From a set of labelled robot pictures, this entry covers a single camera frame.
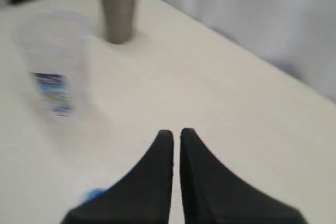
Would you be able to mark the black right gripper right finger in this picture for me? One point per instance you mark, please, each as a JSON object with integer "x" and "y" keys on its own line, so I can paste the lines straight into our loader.
{"x": 211, "y": 193}

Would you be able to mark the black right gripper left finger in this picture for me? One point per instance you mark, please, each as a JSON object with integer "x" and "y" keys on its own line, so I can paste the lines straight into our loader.
{"x": 143, "y": 195}

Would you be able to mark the blue container lid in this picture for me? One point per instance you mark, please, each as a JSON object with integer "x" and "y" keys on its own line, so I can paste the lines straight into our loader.
{"x": 91, "y": 194}

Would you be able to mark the steel cup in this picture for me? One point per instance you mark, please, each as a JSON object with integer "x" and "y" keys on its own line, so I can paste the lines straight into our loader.
{"x": 118, "y": 18}

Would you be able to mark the clear plastic tall container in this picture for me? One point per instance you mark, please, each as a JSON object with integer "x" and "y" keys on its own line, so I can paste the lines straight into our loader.
{"x": 55, "y": 47}

